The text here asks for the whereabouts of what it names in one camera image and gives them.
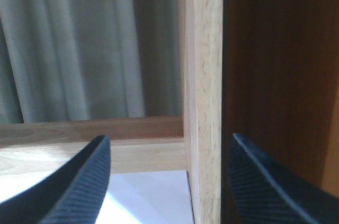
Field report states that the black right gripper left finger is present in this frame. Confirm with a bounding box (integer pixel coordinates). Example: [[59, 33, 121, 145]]
[[1, 135, 111, 223]]

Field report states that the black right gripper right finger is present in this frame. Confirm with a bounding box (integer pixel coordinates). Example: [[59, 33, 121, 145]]
[[228, 133, 338, 223]]

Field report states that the white paper sheet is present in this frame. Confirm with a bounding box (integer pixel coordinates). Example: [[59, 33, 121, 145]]
[[96, 171, 194, 224]]

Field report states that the wooden shelf unit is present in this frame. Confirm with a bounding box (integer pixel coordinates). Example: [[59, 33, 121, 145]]
[[1, 0, 338, 223]]

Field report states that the grey-green curtain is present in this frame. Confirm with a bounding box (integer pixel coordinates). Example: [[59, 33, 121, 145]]
[[1, 0, 181, 123]]

